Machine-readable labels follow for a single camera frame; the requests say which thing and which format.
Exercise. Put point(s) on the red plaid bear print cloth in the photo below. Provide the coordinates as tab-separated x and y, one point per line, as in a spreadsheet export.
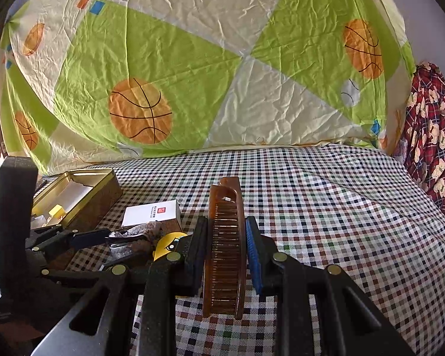
434	137

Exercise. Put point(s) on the yellow face toy block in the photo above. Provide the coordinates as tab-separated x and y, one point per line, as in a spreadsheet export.
167	248

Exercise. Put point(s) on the clear bag of purple crystals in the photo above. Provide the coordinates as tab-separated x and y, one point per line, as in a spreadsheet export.
148	230

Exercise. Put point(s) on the white box with red label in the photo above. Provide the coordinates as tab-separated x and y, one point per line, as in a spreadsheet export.
148	213

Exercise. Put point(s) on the green basketball print quilt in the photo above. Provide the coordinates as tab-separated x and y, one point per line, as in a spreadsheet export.
170	26

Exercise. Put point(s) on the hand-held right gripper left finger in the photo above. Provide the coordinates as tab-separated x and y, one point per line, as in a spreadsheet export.
194	256

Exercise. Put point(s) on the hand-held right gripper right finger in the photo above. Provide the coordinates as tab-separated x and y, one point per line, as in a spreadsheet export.
253	252

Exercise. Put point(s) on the yellow cube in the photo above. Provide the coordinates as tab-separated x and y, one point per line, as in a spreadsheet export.
57	211

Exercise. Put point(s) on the checkered bed sheet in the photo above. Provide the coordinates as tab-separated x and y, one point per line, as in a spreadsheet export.
337	211

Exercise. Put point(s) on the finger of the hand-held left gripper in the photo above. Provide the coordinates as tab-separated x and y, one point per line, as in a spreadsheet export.
91	238
96	275

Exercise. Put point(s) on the brown comb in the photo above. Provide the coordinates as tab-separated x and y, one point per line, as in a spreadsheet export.
222	267

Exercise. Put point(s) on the gold tin box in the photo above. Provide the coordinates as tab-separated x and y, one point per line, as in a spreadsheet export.
96	200

